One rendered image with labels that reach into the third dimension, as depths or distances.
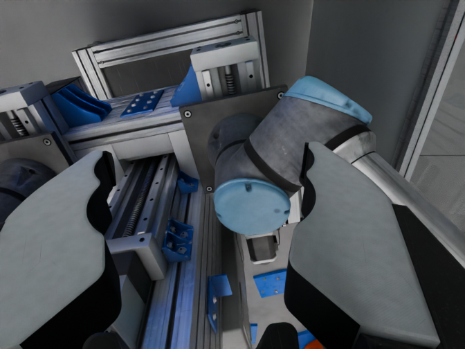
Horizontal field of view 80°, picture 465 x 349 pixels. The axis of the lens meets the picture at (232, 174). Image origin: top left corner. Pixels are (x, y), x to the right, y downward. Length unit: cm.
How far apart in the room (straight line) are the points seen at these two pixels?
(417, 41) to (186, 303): 74
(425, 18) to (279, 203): 56
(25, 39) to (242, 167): 159
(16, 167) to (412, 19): 93
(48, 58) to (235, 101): 139
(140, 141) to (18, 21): 124
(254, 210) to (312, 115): 16
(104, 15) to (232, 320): 145
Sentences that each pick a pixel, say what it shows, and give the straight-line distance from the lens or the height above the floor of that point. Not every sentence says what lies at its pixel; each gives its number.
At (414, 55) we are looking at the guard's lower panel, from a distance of 82.
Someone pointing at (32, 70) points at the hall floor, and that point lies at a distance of 190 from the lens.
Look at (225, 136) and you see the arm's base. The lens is 54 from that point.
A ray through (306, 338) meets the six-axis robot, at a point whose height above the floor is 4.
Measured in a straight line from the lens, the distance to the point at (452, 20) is 74.
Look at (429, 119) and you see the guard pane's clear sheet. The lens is 78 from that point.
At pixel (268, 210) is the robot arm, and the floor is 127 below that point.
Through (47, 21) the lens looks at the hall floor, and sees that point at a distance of 179.
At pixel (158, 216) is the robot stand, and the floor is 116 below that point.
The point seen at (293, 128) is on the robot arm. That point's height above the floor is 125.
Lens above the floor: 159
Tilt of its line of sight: 57 degrees down
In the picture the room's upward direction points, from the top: 175 degrees clockwise
